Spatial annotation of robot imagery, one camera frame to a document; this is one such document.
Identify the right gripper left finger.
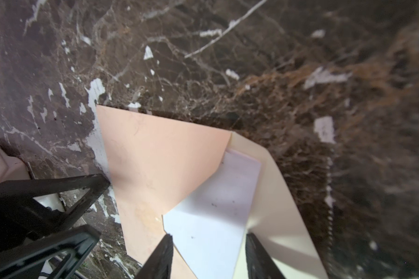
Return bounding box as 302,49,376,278
135,234,174,279

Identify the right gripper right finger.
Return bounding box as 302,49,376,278
245,232,286,279

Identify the white glue stick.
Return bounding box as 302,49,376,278
34,194,65,212

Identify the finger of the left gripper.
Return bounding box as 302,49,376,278
0,225,101,279
0,174,110,234

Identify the pink envelope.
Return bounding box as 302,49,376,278
97,105,327,279

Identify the white letter paper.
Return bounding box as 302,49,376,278
163,150,261,279

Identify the pink calculator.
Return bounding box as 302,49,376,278
0,148,31,183

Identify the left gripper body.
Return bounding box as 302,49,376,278
0,198,56,253

